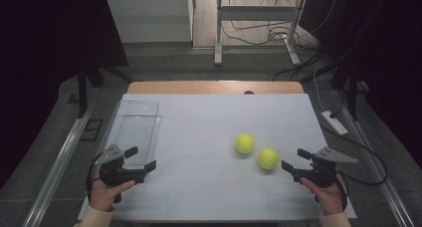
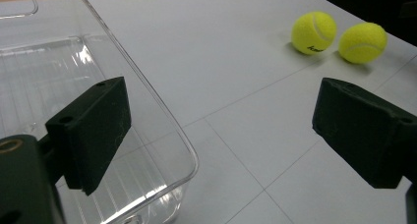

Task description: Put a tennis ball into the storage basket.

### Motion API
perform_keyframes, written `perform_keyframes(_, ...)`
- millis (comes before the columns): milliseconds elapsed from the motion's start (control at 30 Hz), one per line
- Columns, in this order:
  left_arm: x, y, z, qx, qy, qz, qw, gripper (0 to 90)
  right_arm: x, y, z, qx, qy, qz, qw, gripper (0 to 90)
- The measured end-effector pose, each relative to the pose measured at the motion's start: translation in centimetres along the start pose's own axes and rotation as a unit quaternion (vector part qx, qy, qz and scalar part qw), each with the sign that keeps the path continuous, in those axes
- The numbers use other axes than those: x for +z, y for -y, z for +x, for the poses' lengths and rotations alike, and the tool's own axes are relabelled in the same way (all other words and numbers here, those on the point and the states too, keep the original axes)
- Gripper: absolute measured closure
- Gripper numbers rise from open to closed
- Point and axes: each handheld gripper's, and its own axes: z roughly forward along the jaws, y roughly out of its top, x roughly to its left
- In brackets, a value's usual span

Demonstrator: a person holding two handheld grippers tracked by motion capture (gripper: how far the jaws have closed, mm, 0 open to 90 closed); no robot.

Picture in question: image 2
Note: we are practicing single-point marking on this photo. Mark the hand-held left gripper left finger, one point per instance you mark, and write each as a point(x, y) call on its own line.
point(91, 129)

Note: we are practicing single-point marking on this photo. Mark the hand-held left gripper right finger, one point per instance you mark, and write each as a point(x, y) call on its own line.
point(364, 132)

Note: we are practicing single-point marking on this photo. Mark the clear plastic container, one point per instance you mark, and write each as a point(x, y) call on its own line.
point(49, 70)

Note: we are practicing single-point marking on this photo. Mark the yellow tennis ball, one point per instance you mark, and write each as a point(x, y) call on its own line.
point(313, 32)
point(362, 43)

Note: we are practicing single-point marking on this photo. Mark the dark curtain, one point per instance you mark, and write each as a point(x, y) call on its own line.
point(377, 4)

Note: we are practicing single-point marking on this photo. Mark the white table board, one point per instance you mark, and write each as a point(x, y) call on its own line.
point(213, 53)

